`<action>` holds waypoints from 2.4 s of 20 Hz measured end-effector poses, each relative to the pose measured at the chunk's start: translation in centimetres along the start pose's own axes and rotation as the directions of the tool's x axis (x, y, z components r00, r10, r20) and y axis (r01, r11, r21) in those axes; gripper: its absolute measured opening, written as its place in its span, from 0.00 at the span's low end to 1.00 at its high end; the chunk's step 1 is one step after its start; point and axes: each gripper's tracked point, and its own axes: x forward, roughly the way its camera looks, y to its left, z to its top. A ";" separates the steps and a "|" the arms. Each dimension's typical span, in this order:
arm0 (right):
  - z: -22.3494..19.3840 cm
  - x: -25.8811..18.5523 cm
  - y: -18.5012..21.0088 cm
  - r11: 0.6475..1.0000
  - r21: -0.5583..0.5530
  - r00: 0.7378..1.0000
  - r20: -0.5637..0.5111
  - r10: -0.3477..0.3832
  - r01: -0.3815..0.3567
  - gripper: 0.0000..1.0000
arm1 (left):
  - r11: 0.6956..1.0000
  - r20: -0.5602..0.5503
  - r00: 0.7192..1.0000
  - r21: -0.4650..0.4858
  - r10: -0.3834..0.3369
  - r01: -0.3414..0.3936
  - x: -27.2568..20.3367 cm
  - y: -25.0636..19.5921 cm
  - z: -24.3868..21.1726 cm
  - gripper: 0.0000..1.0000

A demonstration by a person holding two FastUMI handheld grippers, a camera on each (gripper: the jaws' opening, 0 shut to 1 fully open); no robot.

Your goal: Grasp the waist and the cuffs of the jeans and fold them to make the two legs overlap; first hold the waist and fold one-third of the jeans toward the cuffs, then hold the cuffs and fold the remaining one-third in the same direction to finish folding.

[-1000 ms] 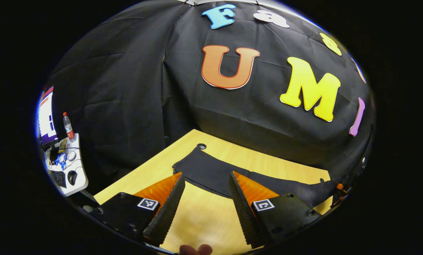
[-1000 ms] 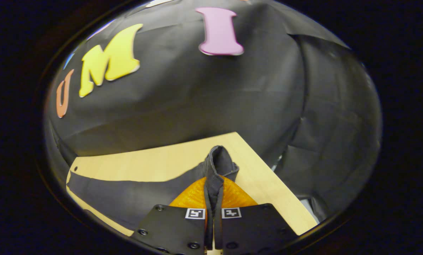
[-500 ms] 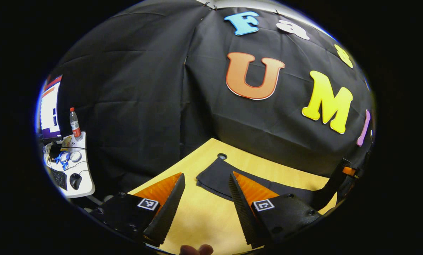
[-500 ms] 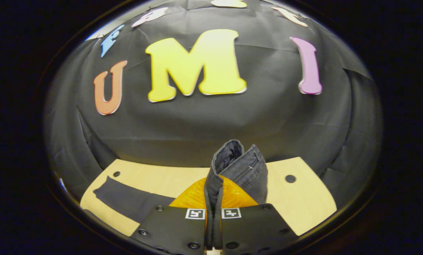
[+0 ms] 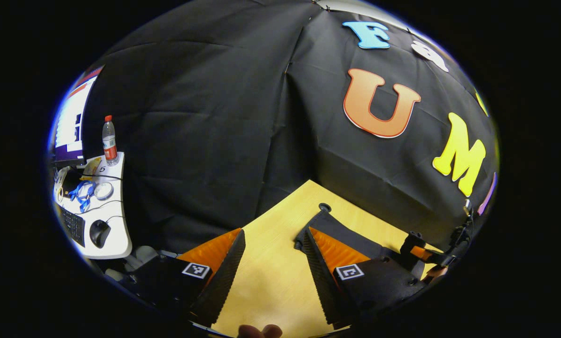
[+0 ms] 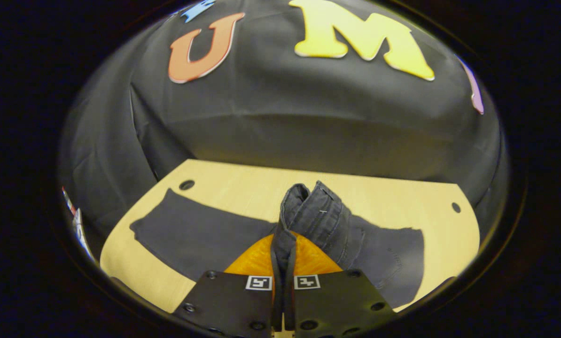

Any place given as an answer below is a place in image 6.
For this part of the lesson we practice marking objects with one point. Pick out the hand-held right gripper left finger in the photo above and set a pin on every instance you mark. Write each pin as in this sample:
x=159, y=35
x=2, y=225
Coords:
x=229, y=300

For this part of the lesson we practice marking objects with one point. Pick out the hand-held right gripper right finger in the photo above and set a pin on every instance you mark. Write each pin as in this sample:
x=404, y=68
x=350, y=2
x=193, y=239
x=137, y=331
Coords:
x=337, y=300

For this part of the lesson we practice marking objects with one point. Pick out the black round table grommet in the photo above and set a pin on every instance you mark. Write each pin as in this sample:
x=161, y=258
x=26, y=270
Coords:
x=455, y=207
x=186, y=184

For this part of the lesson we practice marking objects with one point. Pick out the white printed sign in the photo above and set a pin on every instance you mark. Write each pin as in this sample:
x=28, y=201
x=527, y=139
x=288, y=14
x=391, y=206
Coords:
x=78, y=225

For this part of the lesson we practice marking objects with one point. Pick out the dark grey jeans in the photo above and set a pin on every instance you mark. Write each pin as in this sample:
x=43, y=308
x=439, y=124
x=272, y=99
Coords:
x=205, y=234

